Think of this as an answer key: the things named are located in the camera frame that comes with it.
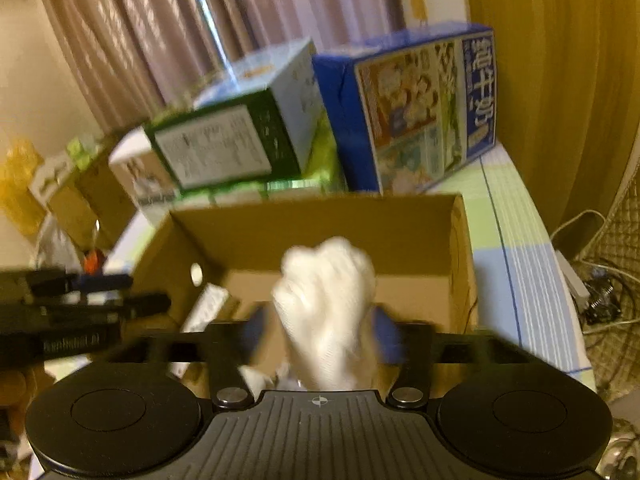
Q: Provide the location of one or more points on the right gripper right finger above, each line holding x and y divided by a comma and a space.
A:
410, 346

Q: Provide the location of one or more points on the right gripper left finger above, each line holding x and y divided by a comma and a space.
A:
228, 348

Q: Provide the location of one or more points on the white medicine box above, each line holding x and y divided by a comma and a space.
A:
215, 303

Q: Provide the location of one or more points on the white cloth sock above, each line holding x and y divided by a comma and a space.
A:
324, 301

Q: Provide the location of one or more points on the person's left hand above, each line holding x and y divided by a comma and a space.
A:
18, 389

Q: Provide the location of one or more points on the white plastic bag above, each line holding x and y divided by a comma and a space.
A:
54, 248

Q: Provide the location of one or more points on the large open cardboard box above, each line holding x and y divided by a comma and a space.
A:
419, 246

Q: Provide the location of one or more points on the brown cardboard box on side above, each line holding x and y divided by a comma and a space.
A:
91, 206

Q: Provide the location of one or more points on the white chair back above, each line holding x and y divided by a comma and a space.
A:
49, 176

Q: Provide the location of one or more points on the yellow plastic bag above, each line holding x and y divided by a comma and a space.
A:
18, 168

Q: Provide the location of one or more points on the green tissue packs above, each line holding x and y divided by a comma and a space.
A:
83, 150

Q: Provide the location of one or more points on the white product box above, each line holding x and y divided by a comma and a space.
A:
139, 170

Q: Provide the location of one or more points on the quilted tan chair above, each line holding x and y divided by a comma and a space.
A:
613, 346

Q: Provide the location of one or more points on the small white green box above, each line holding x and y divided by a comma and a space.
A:
322, 175

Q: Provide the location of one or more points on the green carton box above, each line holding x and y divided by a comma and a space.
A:
257, 121

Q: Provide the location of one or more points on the blue milk carton box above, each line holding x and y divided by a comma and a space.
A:
410, 108

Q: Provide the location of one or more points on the mauve curtain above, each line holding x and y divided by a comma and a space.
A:
133, 58

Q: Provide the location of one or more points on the wooden door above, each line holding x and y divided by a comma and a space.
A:
568, 97

